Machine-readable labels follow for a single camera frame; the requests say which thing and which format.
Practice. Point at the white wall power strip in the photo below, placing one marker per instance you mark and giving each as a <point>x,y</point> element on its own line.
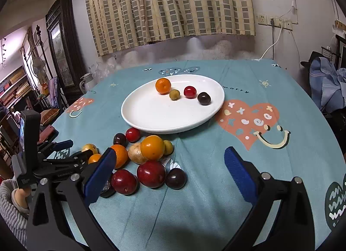
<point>282,23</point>

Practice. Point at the small red plum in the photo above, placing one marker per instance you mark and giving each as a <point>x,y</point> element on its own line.
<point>132,134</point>
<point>190,92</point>

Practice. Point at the white round plate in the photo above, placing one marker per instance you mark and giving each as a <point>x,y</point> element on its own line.
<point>162,115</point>

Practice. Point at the medium red plum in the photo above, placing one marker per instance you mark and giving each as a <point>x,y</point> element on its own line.
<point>124,182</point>

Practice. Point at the small orange tangerine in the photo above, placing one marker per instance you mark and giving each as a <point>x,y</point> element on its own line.
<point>95,158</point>

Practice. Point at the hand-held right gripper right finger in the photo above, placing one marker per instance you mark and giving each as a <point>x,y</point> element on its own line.
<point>240,175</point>

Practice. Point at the blue crumpled cloth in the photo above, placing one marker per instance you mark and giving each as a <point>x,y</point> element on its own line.
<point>324,83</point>

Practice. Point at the tan brown round fruit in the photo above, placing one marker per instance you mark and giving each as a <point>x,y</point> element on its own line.
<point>135,155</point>

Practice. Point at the yellow spotted fruit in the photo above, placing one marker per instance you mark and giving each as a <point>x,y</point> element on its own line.
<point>89,148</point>

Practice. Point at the bookshelf with books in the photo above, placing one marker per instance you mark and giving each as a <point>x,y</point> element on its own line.
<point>13,86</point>

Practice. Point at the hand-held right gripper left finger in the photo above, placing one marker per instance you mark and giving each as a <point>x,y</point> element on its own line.
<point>100,175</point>

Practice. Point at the black hat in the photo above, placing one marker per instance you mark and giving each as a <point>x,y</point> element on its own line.
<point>310,60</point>

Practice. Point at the dark wooden framed cabinet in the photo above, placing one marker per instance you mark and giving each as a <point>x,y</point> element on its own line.
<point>67,37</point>

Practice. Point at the dark purple mangosteen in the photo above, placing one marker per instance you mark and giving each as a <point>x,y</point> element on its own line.
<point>108,190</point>

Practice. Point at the small dark purple plum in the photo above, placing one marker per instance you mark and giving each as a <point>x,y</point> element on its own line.
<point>120,139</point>
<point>203,98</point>

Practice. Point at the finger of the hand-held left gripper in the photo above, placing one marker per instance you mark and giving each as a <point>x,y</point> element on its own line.
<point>63,145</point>
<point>78,159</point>

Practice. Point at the striped checked curtain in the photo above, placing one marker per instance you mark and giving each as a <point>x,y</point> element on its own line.
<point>167,7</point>

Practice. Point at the brown cushion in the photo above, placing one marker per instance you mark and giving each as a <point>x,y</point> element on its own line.
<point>50,115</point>

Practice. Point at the large red apple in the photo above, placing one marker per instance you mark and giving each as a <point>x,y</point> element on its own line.
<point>151,174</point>

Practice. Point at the white wall socket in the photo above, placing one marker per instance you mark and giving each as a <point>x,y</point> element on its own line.
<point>261,19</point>

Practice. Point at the standing fan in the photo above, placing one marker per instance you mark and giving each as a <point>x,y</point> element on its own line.
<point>37,67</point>

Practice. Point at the clear plastic bags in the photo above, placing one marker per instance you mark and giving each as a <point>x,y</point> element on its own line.
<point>105,67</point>

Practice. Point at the white kettle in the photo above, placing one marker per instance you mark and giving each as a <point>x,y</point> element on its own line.
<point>86,82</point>

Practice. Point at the medium dark purple plum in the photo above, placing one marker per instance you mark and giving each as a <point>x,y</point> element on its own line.
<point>176,178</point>

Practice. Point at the large smooth orange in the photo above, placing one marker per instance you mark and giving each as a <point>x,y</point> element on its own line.
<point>152,147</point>

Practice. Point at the person's left hand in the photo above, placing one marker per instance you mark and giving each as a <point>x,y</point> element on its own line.
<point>20,197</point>

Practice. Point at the small yellow-green plum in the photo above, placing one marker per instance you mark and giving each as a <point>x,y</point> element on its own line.
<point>174,95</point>
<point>169,147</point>

